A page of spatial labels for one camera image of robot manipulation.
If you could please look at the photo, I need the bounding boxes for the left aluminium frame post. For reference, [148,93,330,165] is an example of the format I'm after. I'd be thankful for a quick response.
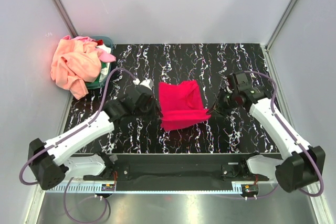
[52,0,78,37]

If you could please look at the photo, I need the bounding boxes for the light pink garment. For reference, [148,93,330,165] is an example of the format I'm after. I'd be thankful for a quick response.
[74,36,117,63]

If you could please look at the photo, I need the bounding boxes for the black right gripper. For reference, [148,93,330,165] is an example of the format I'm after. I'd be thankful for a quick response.
[207,88,238,118]

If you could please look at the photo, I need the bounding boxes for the peach orange t shirt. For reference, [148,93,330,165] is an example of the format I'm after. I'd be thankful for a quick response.
[50,36,101,100]

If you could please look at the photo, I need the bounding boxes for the right aluminium frame post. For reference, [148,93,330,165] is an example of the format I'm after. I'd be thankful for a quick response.
[265,0,299,51]

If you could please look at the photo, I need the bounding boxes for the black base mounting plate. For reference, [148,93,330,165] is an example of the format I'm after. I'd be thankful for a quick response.
[82,152,271,192]

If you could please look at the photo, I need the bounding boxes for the red garment in basket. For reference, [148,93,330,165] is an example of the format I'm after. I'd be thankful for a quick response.
[95,39,104,46]

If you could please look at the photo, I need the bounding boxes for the aluminium frame post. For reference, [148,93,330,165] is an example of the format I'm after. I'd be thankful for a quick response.
[52,0,78,37]
[265,0,299,51]

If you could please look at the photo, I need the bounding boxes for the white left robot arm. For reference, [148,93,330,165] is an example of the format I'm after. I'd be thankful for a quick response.
[28,84,155,190]

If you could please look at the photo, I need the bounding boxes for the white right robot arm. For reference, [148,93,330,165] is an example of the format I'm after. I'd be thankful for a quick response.
[207,71,326,197]

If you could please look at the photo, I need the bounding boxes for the white slotted cable duct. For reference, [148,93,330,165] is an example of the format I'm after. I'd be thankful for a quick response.
[47,181,258,194]

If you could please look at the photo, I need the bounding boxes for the teal laundry basket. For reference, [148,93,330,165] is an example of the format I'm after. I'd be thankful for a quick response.
[86,36,117,90]

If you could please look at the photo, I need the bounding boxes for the magenta red t shirt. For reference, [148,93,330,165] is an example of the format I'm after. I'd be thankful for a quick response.
[159,80,211,131]

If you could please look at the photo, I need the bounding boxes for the white garment in basket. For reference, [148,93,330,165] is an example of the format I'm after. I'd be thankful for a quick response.
[96,45,111,76]

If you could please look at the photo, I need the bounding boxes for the green garment in basket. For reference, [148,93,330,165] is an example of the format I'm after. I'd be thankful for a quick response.
[86,62,111,90]

